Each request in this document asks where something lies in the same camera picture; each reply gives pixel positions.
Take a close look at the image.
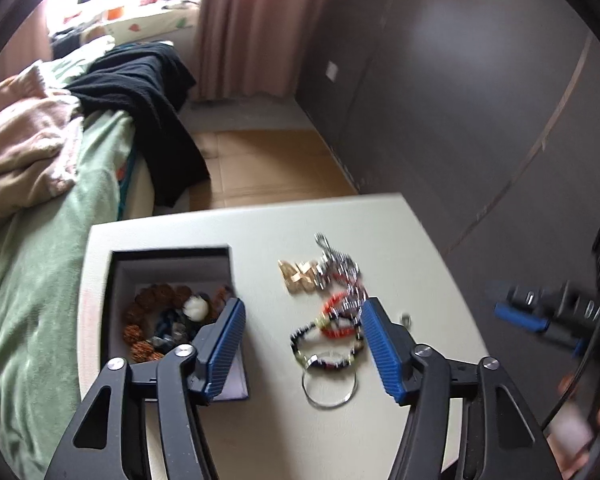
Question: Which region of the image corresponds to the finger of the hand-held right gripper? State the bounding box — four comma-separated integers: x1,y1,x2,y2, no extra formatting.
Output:
507,284,563,312
494,302,552,332

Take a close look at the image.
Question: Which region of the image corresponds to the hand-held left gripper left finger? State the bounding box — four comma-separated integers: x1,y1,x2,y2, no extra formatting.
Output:
44,297,251,480

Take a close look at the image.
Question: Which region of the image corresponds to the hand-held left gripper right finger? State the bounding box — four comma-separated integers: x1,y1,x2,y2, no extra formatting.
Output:
361,297,563,480

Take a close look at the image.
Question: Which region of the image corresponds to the red bead bracelet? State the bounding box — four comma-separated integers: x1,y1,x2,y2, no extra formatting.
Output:
320,291,367,339

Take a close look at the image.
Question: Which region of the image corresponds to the black bead bracelet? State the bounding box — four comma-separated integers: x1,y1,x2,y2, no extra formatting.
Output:
290,316,367,373

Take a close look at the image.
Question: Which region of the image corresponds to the dark jewelry box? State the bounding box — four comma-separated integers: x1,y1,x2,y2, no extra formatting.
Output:
101,245,251,403

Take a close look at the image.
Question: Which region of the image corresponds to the white stone bead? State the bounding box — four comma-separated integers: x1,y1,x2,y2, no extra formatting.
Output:
184,295,211,320

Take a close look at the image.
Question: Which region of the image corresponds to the silver bangle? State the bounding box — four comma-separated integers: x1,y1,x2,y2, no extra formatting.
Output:
302,352,359,409

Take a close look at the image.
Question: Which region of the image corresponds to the cardboard sheet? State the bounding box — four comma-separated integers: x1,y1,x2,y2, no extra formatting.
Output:
189,130,359,211

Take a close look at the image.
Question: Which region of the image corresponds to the green blanket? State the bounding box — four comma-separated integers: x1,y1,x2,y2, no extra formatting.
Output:
0,55,137,476

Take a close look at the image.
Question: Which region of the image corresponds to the black cloth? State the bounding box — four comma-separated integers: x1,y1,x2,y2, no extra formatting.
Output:
67,42,212,209

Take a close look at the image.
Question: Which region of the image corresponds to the pink blanket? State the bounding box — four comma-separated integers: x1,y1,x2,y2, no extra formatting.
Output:
0,60,87,211

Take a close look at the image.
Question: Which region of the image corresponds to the pink curtain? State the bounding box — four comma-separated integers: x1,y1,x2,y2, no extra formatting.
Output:
192,0,342,104

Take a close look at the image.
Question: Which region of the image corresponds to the white printed cloth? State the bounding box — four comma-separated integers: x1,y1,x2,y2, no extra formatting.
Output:
102,1,202,45

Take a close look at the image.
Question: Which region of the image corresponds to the dark stone bracelet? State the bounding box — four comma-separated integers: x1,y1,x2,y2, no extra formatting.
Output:
152,307,203,353

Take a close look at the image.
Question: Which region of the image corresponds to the brown bead bracelet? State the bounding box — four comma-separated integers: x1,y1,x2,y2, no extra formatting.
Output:
122,284,236,363

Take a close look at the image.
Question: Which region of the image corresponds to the silver chain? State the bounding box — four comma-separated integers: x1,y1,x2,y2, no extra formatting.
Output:
314,232,367,313

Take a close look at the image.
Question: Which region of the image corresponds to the gold link bracelet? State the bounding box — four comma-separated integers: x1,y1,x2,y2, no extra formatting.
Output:
278,258,321,293

